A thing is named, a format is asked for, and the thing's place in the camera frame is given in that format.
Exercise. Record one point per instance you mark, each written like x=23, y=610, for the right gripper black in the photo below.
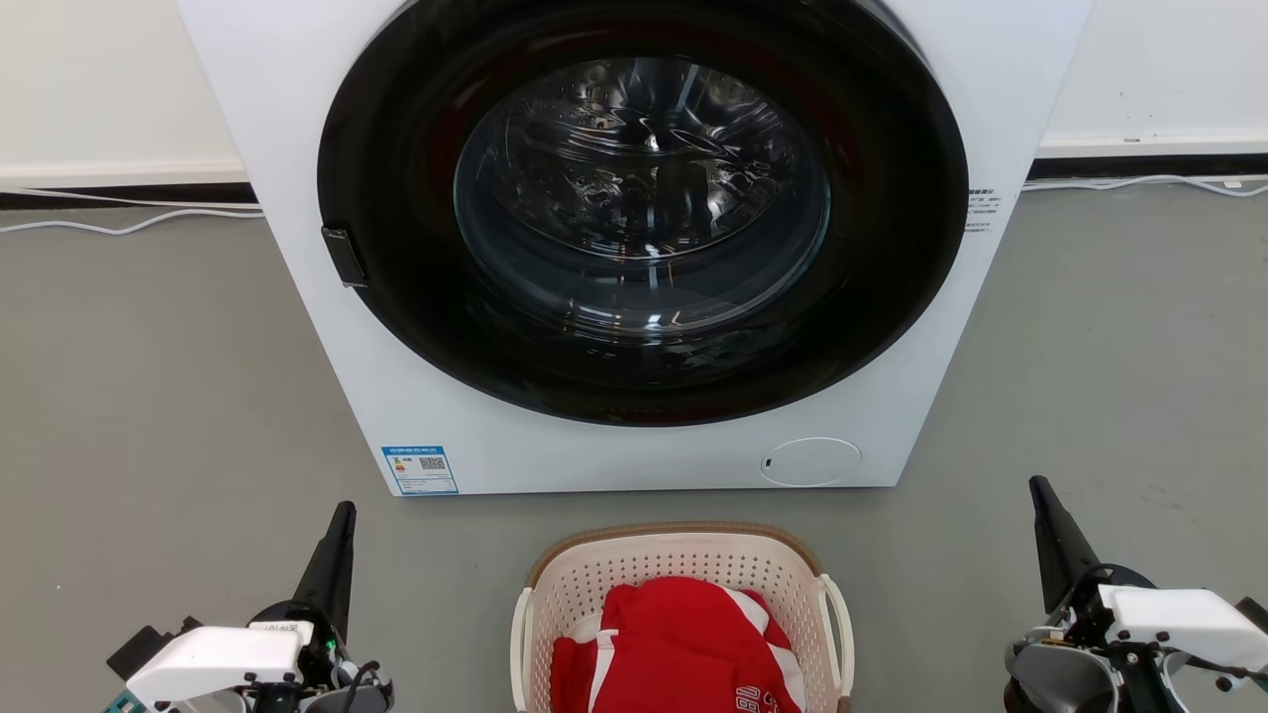
x=1085, y=604

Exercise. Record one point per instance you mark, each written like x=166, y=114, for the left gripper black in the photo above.
x=319, y=654

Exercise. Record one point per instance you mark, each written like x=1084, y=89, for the white perforated plastic laundry basket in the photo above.
x=565, y=594

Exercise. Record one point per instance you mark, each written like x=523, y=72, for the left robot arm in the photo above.
x=337, y=698

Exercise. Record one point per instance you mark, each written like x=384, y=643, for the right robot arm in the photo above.
x=1050, y=678

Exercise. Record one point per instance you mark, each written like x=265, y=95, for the blue energy label sticker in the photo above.
x=420, y=469

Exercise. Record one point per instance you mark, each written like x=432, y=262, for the round white filter cover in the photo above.
x=810, y=461

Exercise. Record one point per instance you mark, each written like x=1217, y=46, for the white cloth under red garment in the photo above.
x=586, y=630

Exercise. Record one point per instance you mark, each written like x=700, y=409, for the round black glass washer door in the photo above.
x=396, y=248

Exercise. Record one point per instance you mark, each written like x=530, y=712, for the small printed text sticker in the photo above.
x=982, y=210

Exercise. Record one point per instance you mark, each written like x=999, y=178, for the red garment with white stripes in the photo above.
x=684, y=644

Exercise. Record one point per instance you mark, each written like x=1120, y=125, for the black baseboard strip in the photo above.
x=99, y=195

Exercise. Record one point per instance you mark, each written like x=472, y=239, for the white front-load washing machine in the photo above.
x=297, y=119

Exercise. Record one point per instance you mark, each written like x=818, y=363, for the steel washer drum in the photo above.
x=644, y=149

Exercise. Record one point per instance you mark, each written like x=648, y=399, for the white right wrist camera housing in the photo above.
x=1179, y=624

